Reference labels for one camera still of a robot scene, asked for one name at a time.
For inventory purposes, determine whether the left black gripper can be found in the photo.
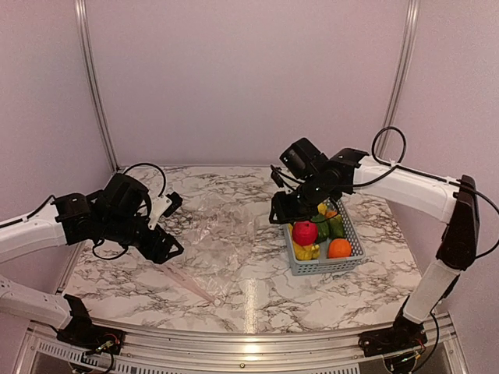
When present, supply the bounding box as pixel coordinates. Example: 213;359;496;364
101;212;184;264

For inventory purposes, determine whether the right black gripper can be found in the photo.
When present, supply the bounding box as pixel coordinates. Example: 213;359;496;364
269;175;336;225

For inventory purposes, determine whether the red apple toy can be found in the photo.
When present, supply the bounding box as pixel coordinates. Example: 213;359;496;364
292;221;318;246

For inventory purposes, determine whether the green bell pepper toy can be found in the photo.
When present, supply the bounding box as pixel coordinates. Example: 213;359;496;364
315;221;330;244

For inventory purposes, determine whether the clear zip top bag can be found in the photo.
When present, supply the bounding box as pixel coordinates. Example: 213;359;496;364
157;192;259;306

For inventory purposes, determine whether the yellow bell pepper toy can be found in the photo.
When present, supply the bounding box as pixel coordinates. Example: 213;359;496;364
317;203;330;217

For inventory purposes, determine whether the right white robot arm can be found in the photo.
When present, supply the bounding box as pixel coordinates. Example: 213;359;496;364
273;195;498;346

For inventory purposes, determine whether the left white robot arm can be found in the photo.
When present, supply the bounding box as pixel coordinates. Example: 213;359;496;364
1;172;183;347

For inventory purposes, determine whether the green orange mango toy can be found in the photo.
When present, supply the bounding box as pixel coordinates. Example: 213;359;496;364
326;210;345;240

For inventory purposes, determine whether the yellow banana toy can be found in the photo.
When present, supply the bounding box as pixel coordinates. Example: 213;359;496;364
293;242;320;261

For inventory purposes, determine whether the orange toy fruit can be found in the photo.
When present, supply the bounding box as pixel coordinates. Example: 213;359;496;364
327;238;352;259

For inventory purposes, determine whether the grey plastic basket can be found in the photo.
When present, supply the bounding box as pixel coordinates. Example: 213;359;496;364
282;200;366;276

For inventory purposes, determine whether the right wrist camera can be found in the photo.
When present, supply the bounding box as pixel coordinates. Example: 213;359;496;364
271;165;289;189

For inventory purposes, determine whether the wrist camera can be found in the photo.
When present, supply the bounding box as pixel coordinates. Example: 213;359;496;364
271;165;289;189
148;192;183;230

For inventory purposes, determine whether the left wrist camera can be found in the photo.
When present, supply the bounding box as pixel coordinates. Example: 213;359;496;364
148;192;183;230

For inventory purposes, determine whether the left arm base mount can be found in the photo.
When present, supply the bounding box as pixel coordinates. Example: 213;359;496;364
57;295;125;355

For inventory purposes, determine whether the aluminium front rail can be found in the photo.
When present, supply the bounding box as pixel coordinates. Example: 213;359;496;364
15;311;469;374

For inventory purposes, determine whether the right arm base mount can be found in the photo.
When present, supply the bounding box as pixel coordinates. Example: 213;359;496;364
358;311;428;357

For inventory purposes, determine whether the right aluminium frame post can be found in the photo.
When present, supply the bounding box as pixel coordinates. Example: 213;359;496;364
380;0;422;133

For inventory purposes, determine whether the aluminium frame post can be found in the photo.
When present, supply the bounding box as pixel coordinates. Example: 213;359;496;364
74;0;120;172
380;0;422;133

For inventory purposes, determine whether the left aluminium frame post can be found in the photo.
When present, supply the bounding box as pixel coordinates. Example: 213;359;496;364
74;0;120;172

